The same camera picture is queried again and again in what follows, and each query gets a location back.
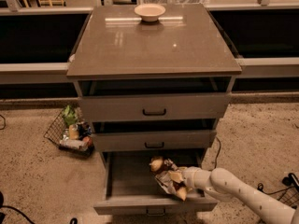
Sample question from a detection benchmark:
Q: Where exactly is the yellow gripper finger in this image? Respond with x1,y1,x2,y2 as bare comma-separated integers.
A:
168,171,184,183
176,187,192,201

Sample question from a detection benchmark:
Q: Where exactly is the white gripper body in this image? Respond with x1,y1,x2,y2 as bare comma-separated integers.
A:
182,167,214,191

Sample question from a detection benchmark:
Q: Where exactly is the brown chip bag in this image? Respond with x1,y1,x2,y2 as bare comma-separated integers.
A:
149,156,186,197

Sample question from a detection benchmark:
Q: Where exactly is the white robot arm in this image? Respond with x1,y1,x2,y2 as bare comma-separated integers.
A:
170,167,299,224

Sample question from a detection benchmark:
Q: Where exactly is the bottom grey drawer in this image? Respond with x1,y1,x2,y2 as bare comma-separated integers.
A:
94,149,218,216

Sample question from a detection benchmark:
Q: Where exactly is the grey drawer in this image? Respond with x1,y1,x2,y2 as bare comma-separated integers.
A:
76,77,231,122
94,149,218,216
92,119,216,152

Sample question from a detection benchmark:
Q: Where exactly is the middle grey drawer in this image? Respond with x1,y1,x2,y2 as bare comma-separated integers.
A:
92,119,216,152

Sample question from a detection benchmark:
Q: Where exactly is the grey drawer cabinet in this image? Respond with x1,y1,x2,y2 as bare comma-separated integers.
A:
66,3,243,217

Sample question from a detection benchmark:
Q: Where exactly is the top grey drawer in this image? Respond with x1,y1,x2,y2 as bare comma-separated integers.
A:
76,77,231,122

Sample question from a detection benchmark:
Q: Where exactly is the white wrapped package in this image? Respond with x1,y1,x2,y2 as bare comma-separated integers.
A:
60,139,88,151

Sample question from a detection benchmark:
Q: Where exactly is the green leafy vegetable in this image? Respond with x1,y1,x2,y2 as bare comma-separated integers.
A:
62,105,78,126

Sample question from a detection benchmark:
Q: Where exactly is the beige bowl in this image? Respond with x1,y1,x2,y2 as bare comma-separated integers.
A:
135,4,165,22

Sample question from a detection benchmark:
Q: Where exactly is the black floor cable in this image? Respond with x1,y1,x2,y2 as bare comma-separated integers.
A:
211,137,295,197

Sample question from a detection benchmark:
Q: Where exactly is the black wire basket right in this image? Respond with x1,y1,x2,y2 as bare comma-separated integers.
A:
278,187,299,209

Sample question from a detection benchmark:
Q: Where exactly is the black wire basket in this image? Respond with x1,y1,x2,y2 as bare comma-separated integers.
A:
44,106,94,157
278,187,299,209

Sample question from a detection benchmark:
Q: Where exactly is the black wire basket left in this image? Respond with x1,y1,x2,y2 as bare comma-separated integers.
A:
44,106,94,157

